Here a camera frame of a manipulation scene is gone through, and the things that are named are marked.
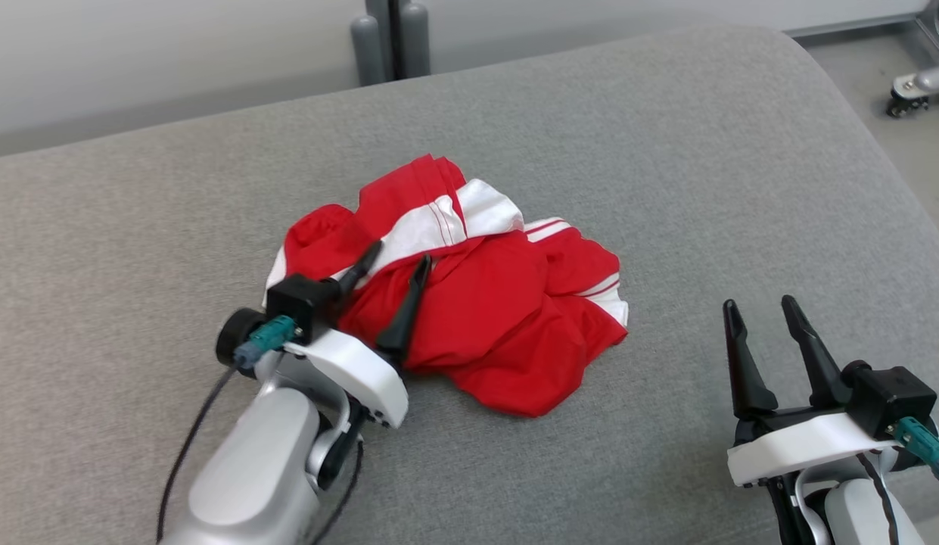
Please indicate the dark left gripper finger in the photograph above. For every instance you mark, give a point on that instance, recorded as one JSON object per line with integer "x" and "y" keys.
{"x": 405, "y": 322}
{"x": 357, "y": 272}

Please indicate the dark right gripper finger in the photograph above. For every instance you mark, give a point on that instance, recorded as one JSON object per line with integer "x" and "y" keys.
{"x": 821, "y": 371}
{"x": 747, "y": 378}

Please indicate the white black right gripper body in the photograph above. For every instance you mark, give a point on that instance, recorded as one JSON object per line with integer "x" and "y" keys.
{"x": 802, "y": 446}

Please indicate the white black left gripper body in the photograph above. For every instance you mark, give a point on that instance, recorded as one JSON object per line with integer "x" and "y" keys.
{"x": 363, "y": 378}

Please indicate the red white jersey top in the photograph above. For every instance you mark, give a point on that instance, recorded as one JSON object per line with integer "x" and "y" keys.
{"x": 499, "y": 325}

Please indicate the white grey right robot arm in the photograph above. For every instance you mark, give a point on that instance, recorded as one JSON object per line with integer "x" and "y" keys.
{"x": 855, "y": 515}

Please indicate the silver wheeled stand leg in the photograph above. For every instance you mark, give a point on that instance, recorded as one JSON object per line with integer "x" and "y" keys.
{"x": 931, "y": 79}

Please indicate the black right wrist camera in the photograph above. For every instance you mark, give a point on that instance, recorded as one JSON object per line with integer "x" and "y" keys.
{"x": 889, "y": 397}

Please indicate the grey cylinder post foot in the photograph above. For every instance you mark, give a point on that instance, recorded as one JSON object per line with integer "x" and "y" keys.
{"x": 367, "y": 49}
{"x": 415, "y": 38}

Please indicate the grey partition post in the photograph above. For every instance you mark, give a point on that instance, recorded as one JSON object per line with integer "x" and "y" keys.
{"x": 378, "y": 30}

